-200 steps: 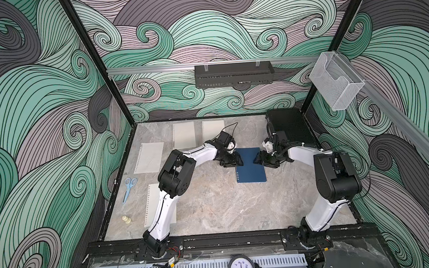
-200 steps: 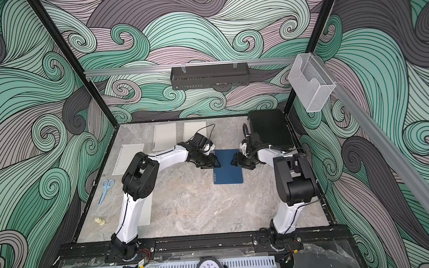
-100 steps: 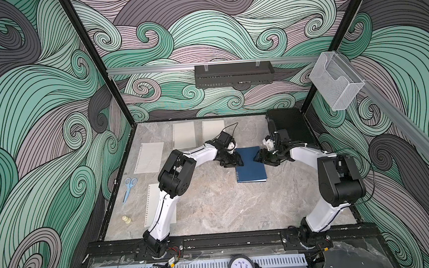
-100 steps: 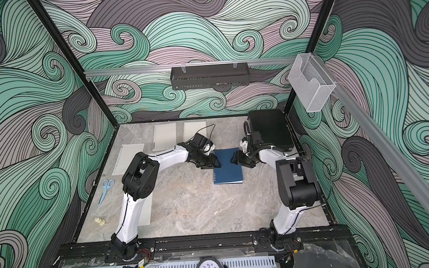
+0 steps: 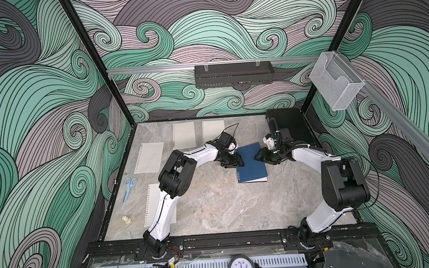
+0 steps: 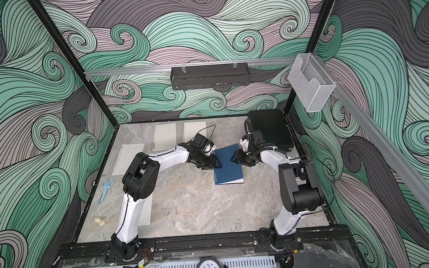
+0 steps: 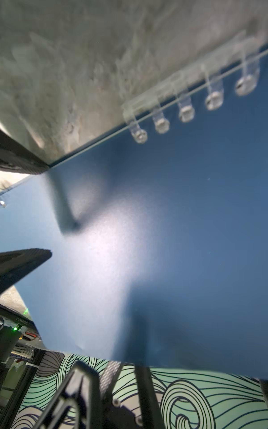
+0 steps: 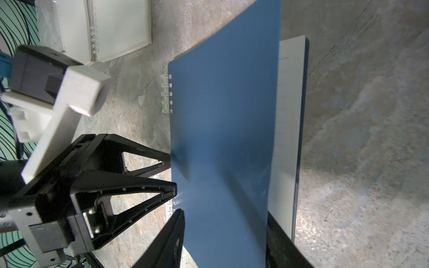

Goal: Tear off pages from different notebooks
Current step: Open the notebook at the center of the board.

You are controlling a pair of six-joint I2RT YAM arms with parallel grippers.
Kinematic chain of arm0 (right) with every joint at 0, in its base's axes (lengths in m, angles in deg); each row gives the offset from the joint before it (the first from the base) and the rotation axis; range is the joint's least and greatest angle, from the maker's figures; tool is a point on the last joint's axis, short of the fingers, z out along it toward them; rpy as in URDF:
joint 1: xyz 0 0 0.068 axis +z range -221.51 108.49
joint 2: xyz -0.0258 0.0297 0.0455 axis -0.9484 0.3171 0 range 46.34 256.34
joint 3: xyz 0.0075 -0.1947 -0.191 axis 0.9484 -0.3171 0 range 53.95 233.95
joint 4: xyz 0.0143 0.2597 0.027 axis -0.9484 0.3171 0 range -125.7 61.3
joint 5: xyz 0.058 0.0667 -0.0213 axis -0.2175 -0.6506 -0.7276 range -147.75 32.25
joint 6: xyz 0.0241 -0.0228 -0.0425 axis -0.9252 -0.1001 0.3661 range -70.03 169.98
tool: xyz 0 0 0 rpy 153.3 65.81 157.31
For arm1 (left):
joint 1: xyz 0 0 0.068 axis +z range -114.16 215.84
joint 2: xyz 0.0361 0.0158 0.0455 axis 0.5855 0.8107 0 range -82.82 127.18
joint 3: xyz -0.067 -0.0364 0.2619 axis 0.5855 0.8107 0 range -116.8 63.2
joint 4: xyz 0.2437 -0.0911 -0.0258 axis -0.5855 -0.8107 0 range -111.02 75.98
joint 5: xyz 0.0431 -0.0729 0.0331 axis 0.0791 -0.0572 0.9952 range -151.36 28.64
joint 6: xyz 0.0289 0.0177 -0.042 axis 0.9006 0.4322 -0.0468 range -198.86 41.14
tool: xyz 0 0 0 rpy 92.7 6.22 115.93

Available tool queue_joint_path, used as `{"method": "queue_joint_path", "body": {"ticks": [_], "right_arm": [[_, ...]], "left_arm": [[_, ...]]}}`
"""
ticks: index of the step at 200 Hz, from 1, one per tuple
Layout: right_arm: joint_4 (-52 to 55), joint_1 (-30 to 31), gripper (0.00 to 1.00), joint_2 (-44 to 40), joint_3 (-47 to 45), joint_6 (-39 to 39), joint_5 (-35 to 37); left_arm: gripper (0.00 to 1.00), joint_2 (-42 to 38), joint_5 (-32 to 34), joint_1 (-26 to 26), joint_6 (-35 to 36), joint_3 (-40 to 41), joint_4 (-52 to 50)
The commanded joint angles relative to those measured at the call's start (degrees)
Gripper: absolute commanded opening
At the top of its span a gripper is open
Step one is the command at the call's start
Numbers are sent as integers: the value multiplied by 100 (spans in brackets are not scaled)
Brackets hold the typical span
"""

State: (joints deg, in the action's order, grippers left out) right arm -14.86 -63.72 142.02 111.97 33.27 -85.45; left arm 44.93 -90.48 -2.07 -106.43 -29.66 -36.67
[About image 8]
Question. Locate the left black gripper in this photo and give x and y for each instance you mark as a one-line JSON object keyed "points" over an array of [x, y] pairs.
{"points": [[73, 204]]}

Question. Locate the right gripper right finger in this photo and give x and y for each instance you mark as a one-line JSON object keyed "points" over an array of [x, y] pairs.
{"points": [[281, 252]]}

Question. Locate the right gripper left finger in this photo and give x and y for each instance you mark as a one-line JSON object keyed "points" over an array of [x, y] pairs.
{"points": [[166, 249]]}

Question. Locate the blue cover notebook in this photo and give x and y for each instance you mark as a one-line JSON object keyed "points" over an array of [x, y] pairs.
{"points": [[222, 124]]}

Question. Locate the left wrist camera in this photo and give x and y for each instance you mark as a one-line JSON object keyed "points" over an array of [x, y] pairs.
{"points": [[49, 93]]}

